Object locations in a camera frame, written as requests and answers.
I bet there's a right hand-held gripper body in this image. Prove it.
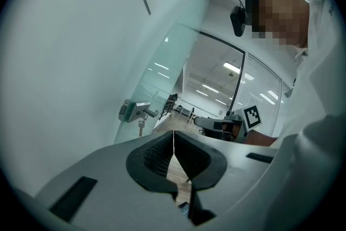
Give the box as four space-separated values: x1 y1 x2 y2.
224 105 263 144

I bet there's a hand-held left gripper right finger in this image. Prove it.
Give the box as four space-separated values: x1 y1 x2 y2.
175 131 276 225

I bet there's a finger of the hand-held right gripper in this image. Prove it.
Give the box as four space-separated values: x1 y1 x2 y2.
194 117 241 132

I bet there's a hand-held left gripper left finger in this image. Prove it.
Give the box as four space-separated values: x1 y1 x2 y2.
36 131 195 231

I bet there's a frosted glass door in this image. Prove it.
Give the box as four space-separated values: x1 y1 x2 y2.
113 0 217 144

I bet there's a person's right forearm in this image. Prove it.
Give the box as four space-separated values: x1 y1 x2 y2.
243 129 280 148

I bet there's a person's right hand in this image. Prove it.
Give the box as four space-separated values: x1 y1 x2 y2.
221 124 244 143

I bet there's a glass partition with blinds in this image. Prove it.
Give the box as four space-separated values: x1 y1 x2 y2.
199 31 297 139

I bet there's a black metal railing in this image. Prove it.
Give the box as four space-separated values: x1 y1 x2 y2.
159 100 176 121

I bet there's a person's white shirt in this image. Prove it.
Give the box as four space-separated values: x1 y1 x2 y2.
270 0 346 150

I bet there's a person's head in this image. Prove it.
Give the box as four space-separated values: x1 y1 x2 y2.
251 0 310 50

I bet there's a black screen recorder device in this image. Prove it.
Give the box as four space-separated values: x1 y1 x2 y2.
178 201 190 216

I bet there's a metal door lock handle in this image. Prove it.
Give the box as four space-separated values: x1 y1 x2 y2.
118 99 160 123

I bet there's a black head-mounted camera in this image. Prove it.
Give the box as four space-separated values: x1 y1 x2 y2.
229 0 274 37

